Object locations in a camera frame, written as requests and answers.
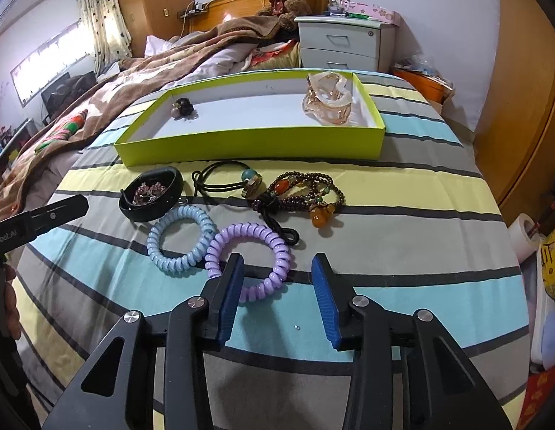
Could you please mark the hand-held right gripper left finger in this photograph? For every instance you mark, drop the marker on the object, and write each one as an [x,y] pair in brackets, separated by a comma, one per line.
[228,298]

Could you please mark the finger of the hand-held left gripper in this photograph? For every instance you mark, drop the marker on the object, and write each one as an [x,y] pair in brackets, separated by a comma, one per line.
[62,212]

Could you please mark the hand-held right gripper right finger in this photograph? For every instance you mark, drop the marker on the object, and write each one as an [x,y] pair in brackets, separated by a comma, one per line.
[324,300]

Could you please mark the black wrist band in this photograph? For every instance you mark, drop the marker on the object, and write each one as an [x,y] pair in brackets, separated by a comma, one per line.
[138,212]

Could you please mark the rhinestone hair clip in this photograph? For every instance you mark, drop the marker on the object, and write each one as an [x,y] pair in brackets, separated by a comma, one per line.
[147,192]

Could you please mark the lime green shallow box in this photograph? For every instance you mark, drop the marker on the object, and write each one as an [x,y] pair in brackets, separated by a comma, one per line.
[259,145]

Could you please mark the person's left hand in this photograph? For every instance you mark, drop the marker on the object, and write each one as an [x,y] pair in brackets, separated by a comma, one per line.
[11,300]

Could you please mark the shelf with small bottles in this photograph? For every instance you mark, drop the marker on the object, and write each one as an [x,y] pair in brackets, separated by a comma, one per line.
[8,148]

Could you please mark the red green knitted cloth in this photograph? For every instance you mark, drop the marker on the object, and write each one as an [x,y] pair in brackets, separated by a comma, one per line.
[64,127]

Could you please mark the striped bedsheet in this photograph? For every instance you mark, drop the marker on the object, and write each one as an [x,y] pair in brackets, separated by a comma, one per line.
[416,233]

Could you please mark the dark monitor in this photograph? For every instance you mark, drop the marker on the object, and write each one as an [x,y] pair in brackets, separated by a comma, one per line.
[58,92]

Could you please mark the brown patterned blanket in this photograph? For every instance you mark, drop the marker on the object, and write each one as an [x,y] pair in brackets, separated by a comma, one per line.
[125,80]

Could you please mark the window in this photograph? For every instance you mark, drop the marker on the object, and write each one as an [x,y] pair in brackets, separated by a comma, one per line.
[49,53]

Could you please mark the white pillow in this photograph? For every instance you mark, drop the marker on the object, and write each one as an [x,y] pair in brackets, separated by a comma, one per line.
[161,45]

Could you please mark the clear amber hair claw clip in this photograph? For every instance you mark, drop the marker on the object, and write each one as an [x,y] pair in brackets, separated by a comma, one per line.
[324,103]

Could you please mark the dotted curtain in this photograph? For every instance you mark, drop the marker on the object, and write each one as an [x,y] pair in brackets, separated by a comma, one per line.
[102,18]

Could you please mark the white paper roll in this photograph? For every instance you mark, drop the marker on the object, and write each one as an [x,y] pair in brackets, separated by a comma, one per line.
[519,237]

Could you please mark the pale lavender quilt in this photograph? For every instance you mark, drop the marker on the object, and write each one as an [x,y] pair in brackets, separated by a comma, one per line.
[214,65]

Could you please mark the yellow bag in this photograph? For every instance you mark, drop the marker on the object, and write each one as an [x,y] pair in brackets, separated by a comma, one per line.
[553,268]

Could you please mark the wooden wardrobe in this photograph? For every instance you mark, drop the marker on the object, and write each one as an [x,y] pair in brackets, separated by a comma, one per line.
[152,0]

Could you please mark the orange box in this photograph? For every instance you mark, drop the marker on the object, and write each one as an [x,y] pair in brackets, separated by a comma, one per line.
[421,83]

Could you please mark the power strip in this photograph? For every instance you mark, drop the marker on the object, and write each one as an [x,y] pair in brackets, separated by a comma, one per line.
[194,9]

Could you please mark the colourful pillow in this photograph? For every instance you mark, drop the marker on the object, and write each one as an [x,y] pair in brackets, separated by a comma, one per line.
[277,56]

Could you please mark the clear plastic bag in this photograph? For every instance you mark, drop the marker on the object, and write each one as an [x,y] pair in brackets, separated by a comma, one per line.
[421,62]

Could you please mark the white nightstand with drawers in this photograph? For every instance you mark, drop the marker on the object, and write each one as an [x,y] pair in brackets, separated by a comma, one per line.
[340,36]

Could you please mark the wooden headboard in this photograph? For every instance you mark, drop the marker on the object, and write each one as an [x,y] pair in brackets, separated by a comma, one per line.
[232,6]

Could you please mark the wooden door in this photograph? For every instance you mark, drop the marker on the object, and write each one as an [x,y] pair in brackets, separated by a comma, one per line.
[528,98]

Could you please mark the pink flower box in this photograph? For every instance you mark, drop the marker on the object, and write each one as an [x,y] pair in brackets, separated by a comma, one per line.
[376,11]

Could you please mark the clear glass jars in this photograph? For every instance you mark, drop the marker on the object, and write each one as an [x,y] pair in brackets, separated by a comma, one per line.
[336,3]

